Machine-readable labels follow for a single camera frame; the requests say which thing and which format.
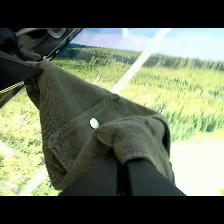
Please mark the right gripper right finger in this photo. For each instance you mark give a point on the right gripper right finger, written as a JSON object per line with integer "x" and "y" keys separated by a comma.
{"x": 150, "y": 181}

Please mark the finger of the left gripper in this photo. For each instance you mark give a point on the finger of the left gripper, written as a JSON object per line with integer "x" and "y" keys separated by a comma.
{"x": 8, "y": 96}
{"x": 15, "y": 70}

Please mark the olive green garment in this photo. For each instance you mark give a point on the olive green garment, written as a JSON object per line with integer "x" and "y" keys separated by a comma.
{"x": 73, "y": 113}

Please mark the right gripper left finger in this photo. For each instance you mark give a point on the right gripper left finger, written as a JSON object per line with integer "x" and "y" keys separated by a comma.
{"x": 96, "y": 180}

